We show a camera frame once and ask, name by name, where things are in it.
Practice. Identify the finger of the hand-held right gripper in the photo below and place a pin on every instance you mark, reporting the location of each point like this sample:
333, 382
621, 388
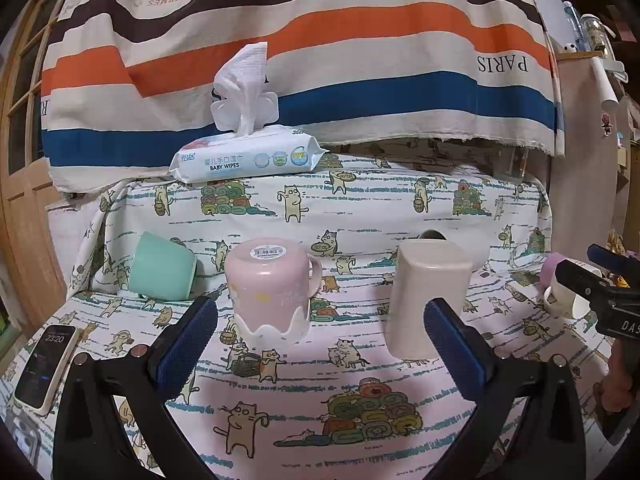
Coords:
582, 280
612, 256

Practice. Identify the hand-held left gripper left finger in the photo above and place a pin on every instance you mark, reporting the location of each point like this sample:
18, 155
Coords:
182, 352

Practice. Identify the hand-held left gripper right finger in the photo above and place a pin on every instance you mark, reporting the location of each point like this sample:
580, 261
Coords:
456, 357

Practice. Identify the white and purple cup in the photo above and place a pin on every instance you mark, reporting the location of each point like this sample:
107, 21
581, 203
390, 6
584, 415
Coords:
562, 295

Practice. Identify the beige square cup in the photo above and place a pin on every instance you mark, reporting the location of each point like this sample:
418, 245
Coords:
425, 300

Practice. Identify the green cup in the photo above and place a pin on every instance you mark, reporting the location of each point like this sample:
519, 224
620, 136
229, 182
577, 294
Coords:
162, 272

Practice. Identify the person's right hand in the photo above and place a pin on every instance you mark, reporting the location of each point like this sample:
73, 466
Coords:
620, 385

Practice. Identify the wooden cabinet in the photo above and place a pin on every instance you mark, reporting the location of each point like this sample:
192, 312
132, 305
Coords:
592, 160

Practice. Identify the white toilet paper roll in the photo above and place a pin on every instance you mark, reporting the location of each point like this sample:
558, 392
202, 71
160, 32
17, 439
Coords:
472, 245

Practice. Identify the smartphone in white case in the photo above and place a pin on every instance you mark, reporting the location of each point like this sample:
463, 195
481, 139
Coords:
45, 370

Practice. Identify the cat print cloth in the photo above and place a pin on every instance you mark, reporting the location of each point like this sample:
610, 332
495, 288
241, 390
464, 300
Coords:
325, 410

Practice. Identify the white phone case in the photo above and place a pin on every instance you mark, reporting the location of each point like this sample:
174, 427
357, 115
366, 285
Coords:
22, 442

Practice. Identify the baby wipes pack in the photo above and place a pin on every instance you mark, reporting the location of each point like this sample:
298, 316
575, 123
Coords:
247, 160

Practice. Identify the clear glass jar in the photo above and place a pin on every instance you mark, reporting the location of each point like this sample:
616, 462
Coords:
597, 30

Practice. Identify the clear plastic bottle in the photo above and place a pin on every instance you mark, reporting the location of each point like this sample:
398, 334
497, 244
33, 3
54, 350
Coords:
572, 25

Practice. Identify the white wet wipe sheet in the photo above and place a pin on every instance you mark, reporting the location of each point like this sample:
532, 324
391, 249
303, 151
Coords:
242, 87

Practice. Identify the striped cloth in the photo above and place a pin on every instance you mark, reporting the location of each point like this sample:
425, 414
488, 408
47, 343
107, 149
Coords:
300, 55

